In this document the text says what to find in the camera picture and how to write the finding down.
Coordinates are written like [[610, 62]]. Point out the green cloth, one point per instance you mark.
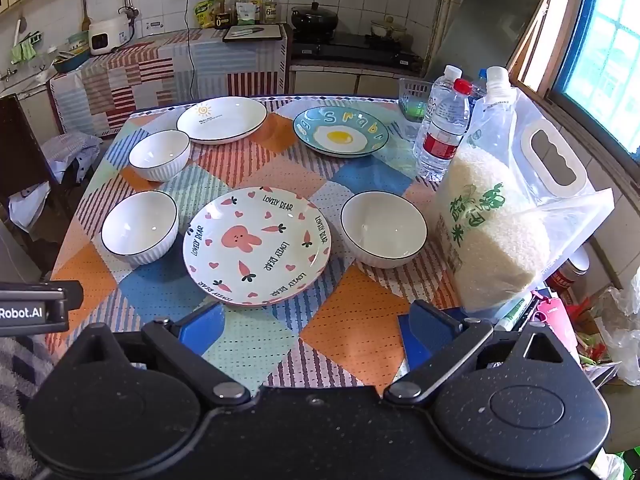
[[25, 51]]

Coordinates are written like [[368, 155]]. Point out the red white tin can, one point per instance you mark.
[[567, 275]]

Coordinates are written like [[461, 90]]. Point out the white plate with sun print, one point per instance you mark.
[[222, 120]]

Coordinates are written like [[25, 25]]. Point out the knife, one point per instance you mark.
[[247, 31]]

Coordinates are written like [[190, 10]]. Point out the white striped garment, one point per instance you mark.
[[70, 152]]

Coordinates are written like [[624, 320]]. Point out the white cap water bottle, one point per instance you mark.
[[442, 85]]

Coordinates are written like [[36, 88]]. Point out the dark wooden chair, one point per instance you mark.
[[22, 150]]

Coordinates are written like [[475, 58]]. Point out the red cap water bottle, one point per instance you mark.
[[442, 130]]

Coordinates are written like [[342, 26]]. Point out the dark oil bottle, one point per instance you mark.
[[223, 17]]

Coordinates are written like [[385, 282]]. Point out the green plastic item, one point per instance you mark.
[[414, 109]]

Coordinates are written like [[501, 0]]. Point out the cutting board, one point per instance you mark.
[[255, 33]]

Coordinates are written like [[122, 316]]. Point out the black gas stove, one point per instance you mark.
[[350, 50]]

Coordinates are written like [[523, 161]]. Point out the black wok with lid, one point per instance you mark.
[[314, 19]]

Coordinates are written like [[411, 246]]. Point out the white green pouch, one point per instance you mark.
[[245, 14]]

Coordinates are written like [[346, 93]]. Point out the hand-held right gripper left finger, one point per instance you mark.
[[202, 330]]

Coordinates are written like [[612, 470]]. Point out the white toothpaste tube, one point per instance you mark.
[[512, 312]]

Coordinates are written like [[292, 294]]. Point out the grey zigzag cloth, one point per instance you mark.
[[17, 390]]

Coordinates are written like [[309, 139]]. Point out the blue basin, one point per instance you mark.
[[70, 61]]

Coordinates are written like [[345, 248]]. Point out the blue frame window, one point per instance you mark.
[[605, 35]]

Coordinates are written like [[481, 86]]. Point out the yellow green packet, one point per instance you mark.
[[204, 14]]

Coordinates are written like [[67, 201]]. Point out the blue plate with egg print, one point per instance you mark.
[[340, 130]]

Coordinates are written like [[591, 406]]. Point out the clear bag of rice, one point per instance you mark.
[[492, 225]]

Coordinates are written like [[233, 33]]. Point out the blue cap water bottle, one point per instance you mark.
[[479, 85]]

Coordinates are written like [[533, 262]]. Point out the pink rabbit print plate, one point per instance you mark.
[[257, 247]]

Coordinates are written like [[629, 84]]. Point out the white cloth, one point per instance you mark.
[[30, 207]]

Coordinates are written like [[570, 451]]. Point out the crumpled clear plastic bag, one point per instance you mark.
[[622, 320]]

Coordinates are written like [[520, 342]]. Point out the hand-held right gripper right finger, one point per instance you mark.
[[425, 332]]

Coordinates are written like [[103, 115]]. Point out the patchwork tablecloth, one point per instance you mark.
[[260, 170]]

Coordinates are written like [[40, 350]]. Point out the clear food container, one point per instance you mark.
[[78, 42]]

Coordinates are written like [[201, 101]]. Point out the wooden spatula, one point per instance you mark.
[[85, 10]]

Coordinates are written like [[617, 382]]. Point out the white rice cooker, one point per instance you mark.
[[109, 35]]

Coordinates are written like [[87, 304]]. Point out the clear plastic basket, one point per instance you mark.
[[412, 90]]

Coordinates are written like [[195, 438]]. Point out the pink pouch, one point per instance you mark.
[[552, 315]]

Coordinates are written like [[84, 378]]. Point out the white ribbed bowl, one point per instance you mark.
[[382, 227], [140, 227], [159, 155]]

